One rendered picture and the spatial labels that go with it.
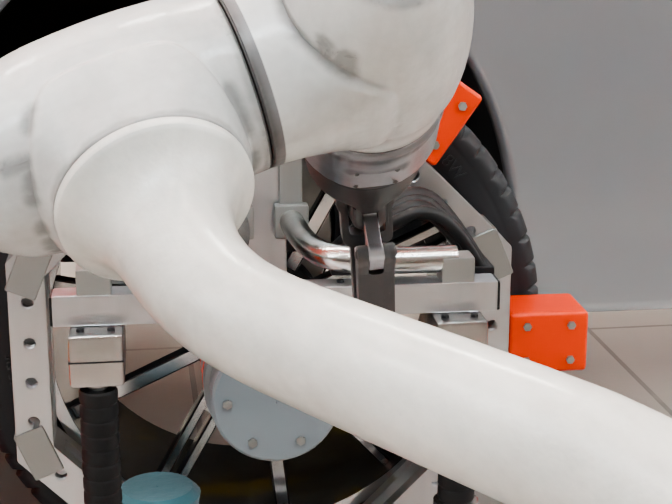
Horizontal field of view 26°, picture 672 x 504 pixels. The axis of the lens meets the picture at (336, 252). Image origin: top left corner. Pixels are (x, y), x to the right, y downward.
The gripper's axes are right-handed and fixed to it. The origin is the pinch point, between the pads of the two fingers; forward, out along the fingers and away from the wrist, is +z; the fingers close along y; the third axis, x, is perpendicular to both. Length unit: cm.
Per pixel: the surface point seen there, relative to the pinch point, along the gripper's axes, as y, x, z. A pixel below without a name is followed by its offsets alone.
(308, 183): -45, 3, 89
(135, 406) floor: -67, -38, 265
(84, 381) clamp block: -0.9, -23.7, 27.3
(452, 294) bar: -5.4, 11.3, 28.6
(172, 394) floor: -71, -28, 272
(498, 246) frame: -16, 20, 44
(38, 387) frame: -8, -31, 49
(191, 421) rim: -6, -16, 64
